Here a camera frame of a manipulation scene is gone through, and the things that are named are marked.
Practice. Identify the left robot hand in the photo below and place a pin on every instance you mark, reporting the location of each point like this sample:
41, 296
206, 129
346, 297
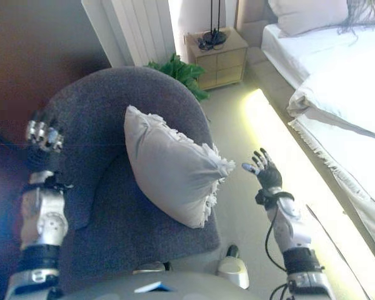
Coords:
43, 156

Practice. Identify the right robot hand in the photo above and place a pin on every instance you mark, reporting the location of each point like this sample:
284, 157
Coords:
270, 176

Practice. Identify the white fringed cushion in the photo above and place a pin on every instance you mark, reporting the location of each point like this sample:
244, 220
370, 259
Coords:
168, 168

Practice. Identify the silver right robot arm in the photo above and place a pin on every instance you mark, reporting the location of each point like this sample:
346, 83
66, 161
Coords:
287, 225

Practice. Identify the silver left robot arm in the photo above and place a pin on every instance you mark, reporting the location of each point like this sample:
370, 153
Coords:
43, 218

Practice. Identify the glossy dark brown wardrobe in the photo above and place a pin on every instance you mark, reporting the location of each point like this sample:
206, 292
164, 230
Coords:
0, 187

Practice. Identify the grey upholstered armchair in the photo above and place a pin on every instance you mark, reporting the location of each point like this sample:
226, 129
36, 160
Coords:
97, 93

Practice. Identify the right robot leg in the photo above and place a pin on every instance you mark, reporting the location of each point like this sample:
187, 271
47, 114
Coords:
234, 272

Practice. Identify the robot leg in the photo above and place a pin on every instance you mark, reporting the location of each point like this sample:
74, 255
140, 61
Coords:
150, 268
234, 272

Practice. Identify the white duvet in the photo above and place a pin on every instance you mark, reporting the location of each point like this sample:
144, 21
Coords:
347, 93

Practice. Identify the light wooden nightstand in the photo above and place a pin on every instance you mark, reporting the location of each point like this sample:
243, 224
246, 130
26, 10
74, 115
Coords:
228, 68

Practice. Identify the white bed mattress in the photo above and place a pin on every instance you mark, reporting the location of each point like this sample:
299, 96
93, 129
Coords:
287, 53

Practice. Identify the green leafy plant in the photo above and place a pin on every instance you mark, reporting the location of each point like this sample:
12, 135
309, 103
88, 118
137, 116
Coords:
175, 70

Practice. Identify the grey robot torso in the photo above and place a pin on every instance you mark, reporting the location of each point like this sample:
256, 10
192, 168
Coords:
175, 289

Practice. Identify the left robot leg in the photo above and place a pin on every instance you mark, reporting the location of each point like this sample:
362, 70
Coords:
150, 268

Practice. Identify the beige upholstered headboard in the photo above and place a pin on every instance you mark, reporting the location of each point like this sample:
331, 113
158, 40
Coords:
250, 22

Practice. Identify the white radiator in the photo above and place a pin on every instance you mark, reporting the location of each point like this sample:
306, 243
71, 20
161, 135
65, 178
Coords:
137, 31

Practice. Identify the large white pillow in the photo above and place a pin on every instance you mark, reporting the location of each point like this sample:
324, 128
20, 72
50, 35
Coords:
306, 15

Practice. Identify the grey tasselled throw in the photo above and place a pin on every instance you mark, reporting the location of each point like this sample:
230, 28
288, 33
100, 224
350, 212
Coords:
372, 12

